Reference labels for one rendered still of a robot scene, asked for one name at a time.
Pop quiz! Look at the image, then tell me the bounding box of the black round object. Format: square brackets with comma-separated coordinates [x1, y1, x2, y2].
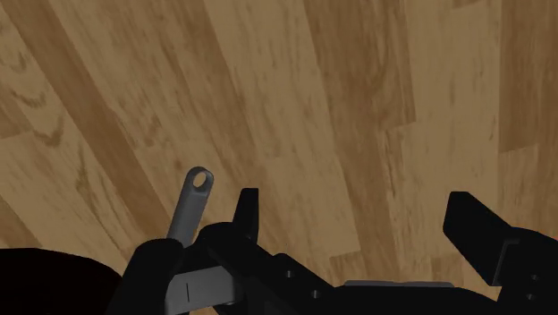
[0, 247, 123, 315]

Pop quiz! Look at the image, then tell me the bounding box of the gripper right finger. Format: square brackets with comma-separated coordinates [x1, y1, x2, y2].
[442, 191, 558, 315]

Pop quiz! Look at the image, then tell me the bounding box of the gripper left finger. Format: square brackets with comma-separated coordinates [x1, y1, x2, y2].
[197, 187, 338, 315]

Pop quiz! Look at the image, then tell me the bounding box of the black tool with grey handle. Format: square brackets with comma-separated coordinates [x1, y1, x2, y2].
[106, 166, 243, 315]

